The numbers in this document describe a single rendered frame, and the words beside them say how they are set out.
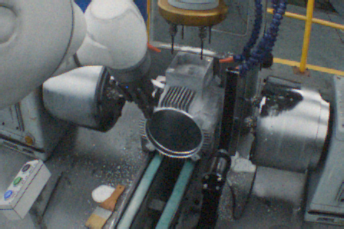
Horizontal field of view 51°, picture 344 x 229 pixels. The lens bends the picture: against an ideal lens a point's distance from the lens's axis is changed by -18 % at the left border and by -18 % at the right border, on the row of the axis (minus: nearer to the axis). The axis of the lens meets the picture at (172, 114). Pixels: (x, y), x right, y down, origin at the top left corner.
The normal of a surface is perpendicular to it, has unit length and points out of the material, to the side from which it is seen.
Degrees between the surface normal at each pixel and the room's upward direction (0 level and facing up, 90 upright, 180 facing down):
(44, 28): 92
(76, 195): 0
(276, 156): 96
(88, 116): 96
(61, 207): 0
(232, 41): 90
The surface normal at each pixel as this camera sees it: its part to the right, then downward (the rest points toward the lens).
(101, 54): 0.00, 0.89
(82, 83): -0.22, -0.01
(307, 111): -0.14, -0.38
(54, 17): 1.00, 0.01
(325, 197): -0.29, 0.56
